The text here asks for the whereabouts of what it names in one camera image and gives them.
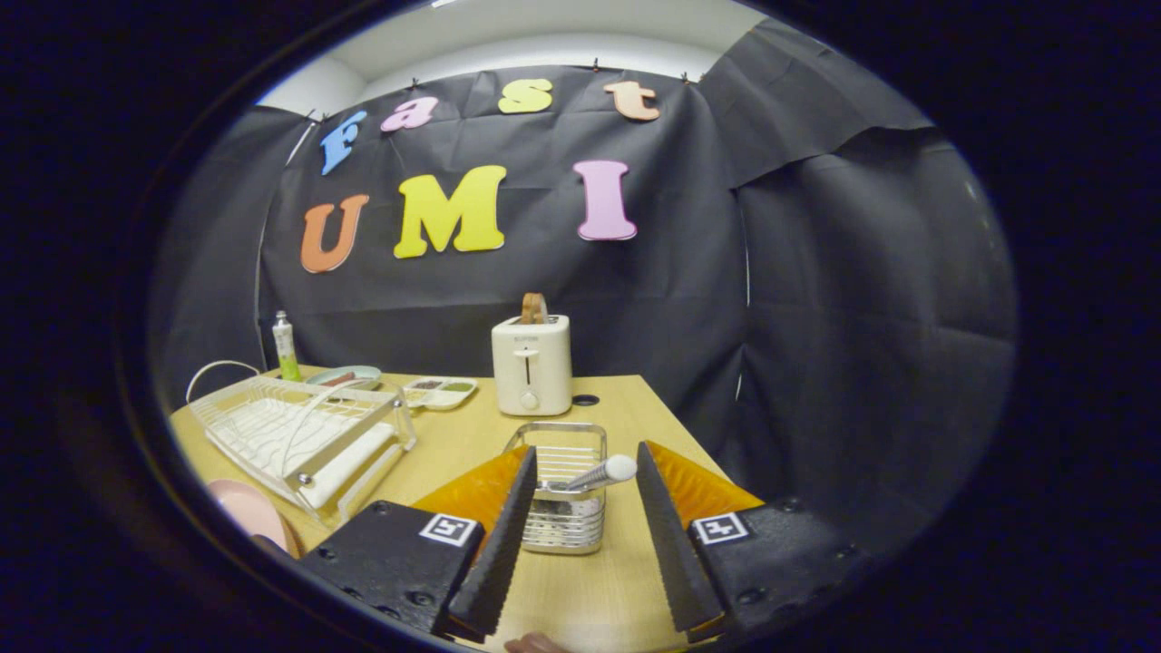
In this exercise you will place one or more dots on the white drain tray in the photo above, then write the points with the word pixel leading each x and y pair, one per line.
pixel 349 462

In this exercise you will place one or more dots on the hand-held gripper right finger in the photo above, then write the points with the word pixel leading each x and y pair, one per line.
pixel 667 544

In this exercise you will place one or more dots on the clear bottle with green liquid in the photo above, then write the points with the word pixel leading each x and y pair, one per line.
pixel 286 349

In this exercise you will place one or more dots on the white toaster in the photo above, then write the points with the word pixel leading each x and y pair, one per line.
pixel 531 363

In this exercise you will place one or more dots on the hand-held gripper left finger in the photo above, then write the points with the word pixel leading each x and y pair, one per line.
pixel 503 553

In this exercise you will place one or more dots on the brown toast slice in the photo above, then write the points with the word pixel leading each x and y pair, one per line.
pixel 533 307

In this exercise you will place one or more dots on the black backdrop cloth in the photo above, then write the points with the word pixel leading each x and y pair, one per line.
pixel 635 299

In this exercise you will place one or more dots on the pink plate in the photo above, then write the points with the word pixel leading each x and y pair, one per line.
pixel 249 512

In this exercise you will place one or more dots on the light green plate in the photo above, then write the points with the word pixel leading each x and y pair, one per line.
pixel 367 371

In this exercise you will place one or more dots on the white divided seed tray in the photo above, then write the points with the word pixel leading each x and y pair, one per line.
pixel 440 396

